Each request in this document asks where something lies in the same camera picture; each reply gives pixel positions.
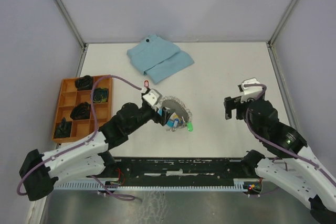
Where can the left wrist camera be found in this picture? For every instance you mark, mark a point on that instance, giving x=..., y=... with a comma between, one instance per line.
x=151, y=97

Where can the red tag key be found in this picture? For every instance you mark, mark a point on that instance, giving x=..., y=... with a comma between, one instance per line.
x=146, y=84

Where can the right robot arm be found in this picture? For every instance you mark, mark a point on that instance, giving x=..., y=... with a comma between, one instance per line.
x=313, y=185

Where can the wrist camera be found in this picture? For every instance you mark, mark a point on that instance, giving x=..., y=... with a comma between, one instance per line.
x=251, y=89
x=151, y=97

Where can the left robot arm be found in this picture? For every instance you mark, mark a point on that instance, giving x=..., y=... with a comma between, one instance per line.
x=41, y=172

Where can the orange compartment tray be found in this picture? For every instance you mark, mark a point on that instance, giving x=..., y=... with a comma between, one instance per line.
x=82, y=103

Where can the blue tag key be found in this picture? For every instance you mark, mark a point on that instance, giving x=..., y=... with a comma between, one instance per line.
x=173, y=123

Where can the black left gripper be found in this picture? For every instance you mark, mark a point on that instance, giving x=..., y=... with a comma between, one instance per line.
x=166, y=114

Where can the metal key organizer blue handle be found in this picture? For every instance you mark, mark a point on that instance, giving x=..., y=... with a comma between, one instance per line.
x=181, y=112

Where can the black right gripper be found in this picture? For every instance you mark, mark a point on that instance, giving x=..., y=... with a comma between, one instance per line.
x=231, y=103

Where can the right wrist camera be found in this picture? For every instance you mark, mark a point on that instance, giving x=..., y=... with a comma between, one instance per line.
x=251, y=89

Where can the light blue cloth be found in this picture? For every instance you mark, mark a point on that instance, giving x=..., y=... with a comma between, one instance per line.
x=158, y=58

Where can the white cable duct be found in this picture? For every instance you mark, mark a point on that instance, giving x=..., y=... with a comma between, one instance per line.
x=92, y=184

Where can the green tag key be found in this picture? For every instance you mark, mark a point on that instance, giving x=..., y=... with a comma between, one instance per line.
x=190, y=126

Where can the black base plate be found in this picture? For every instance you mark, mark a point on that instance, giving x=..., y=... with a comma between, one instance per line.
x=176, y=171

